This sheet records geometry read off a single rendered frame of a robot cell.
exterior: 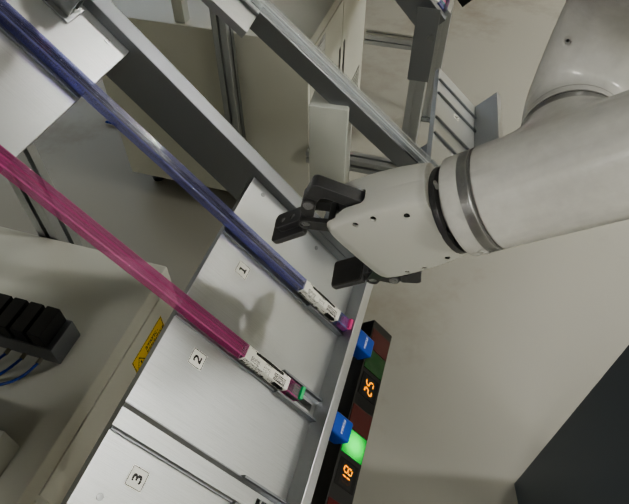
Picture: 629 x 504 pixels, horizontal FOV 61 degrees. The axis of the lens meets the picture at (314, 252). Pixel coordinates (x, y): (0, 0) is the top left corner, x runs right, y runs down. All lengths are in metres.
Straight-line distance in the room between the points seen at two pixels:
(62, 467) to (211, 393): 0.32
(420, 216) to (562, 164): 0.11
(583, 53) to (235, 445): 0.43
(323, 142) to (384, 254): 0.40
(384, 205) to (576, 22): 0.19
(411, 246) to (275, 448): 0.24
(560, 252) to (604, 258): 0.13
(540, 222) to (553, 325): 1.26
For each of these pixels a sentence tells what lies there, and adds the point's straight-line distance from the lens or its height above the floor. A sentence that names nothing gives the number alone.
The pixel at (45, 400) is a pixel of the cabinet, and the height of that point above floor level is 0.62.
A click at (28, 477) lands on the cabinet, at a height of 0.62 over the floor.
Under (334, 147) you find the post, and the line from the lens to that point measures 0.85.
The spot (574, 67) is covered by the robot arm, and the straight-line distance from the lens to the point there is 0.47.
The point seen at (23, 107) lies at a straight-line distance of 0.51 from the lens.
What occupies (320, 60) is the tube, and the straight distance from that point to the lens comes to 0.67.
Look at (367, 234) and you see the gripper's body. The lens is 0.45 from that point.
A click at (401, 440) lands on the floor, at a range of 1.37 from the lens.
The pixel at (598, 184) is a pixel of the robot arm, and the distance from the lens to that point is 0.39.
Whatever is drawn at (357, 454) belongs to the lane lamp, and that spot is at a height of 0.65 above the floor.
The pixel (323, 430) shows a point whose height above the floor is 0.73.
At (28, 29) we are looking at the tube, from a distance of 0.54.
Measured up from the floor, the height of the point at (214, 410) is 0.80.
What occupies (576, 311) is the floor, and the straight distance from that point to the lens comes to 1.72.
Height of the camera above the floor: 1.26
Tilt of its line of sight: 48 degrees down
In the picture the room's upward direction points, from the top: straight up
